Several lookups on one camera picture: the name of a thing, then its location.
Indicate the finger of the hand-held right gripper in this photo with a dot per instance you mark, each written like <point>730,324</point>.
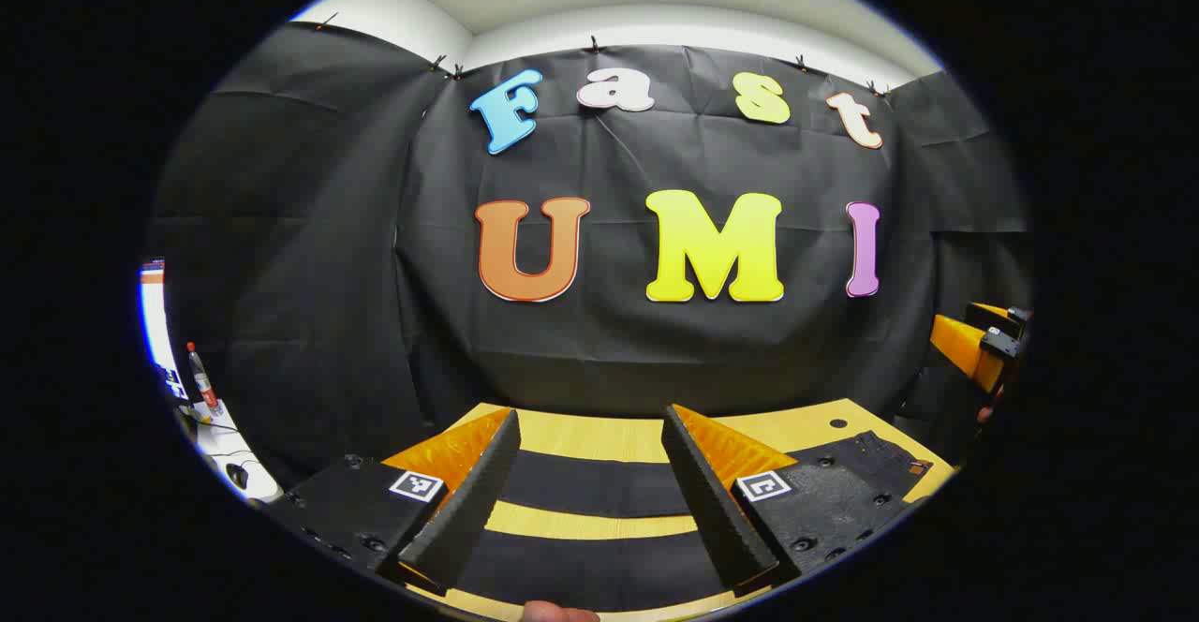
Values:
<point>988,309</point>
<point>960,346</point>

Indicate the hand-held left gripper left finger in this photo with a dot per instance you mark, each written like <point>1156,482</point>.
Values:
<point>468,510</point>

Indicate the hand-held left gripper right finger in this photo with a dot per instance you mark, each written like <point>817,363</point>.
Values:
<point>712,510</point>

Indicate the black jeans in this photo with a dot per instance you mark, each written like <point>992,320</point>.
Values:
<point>590,486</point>

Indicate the black backdrop cloth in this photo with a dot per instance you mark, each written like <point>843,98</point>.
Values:
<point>599,341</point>

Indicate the black computer mouse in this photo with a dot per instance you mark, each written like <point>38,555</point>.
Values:
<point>237,476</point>

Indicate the white desk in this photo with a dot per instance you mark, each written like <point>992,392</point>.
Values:
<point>234,449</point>

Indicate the red capped plastic bottle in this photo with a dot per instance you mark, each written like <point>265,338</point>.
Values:
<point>202,380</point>

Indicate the computer monitor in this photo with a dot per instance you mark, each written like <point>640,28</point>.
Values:
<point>155,322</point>

